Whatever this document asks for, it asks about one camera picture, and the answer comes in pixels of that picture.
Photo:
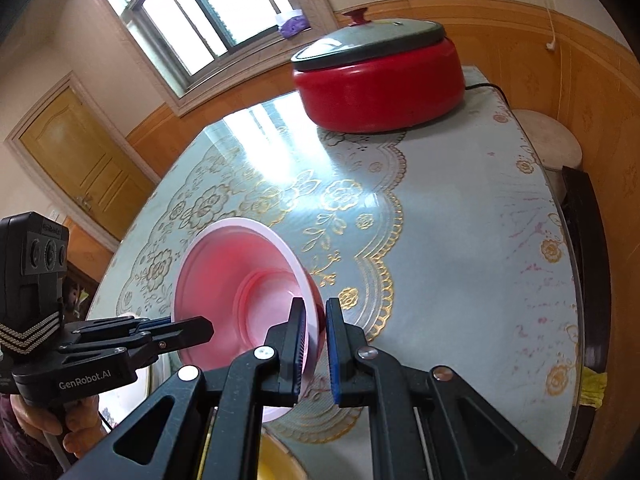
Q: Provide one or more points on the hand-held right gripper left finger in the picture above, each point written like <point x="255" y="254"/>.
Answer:
<point x="300" y="340"/>

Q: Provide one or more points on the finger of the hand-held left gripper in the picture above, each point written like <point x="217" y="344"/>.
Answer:
<point x="185" y="332"/>
<point x="115" y="327"/>

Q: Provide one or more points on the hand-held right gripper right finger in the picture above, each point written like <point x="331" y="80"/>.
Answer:
<point x="334" y="355"/>

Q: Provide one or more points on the red plastic bowl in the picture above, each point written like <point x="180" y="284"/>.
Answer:
<point x="240" y="285"/>

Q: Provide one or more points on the person's left hand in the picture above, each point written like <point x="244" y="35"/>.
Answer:
<point x="82" y="422"/>

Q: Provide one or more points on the yellow plastic bowl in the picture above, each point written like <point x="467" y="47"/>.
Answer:
<point x="280" y="460"/>

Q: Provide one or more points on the floral gold print tablecloth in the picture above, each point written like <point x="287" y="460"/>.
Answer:
<point x="450" y="235"/>

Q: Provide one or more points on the yellow wooden door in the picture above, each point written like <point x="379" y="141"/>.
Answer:
<point x="75" y="150"/>

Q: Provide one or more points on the red electric cooking pot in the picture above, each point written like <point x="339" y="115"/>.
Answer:
<point x="380" y="95"/>

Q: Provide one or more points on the yellow cloth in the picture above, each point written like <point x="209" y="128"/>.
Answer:
<point x="595" y="387"/>

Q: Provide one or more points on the dark wooden chair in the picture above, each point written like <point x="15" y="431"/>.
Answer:
<point x="582" y="240"/>

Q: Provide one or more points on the round beige stool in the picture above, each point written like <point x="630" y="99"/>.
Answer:
<point x="545" y="135"/>

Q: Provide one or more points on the glass pot lid red knob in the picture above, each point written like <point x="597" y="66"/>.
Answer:
<point x="370" y="42"/>

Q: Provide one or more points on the purple bag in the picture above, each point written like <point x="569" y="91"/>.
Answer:
<point x="292" y="25"/>

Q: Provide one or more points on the window with stone frame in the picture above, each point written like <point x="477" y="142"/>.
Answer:
<point x="200" y="5"/>

